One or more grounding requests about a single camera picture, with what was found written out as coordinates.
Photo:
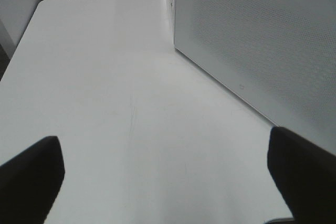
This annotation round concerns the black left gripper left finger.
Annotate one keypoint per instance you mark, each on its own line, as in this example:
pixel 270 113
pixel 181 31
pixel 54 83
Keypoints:
pixel 31 181

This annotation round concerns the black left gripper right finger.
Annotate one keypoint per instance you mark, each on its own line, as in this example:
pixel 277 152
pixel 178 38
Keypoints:
pixel 304 174

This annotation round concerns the white microwave door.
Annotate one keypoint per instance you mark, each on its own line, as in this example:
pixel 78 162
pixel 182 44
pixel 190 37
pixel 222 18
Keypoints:
pixel 276 55

